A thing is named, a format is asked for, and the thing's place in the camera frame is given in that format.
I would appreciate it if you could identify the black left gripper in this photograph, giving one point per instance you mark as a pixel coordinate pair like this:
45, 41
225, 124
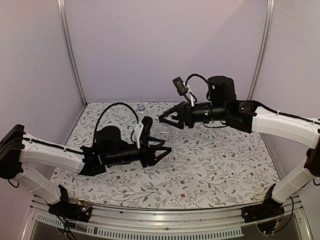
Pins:
150, 159

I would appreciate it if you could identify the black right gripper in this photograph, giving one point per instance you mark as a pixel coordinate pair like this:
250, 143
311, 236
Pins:
187, 116

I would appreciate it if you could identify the clear Pepsi plastic bottle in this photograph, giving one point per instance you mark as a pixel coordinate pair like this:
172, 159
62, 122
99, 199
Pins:
142, 113

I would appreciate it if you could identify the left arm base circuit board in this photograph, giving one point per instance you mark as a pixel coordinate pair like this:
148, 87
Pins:
80, 211

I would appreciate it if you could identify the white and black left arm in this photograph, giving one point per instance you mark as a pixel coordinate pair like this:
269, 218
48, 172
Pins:
18, 149

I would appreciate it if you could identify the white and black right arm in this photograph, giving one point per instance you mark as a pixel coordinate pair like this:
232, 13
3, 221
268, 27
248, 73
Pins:
252, 116

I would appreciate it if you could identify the floral patterned table mat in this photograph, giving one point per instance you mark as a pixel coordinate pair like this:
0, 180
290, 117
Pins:
209, 167

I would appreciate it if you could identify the left wrist camera on white mount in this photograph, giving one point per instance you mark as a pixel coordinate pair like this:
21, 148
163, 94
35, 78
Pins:
142, 131

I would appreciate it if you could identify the wrist camera on white mount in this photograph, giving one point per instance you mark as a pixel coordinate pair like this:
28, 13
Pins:
183, 89
142, 131

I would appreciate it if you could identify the right wrist camera on white mount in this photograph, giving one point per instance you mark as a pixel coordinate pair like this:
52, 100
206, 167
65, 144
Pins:
183, 89

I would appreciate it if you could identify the aluminium corner post right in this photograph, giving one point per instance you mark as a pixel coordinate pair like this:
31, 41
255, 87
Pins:
270, 6

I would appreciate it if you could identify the aluminium corner post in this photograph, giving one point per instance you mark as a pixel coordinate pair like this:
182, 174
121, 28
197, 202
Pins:
62, 12
270, 6

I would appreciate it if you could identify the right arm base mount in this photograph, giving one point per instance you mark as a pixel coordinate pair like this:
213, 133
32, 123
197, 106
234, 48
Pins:
269, 208

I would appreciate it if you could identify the aluminium corner post left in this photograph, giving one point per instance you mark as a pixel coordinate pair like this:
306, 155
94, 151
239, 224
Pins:
62, 12

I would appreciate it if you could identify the aluminium front frame rail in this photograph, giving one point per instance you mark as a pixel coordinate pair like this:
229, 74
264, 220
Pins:
110, 222

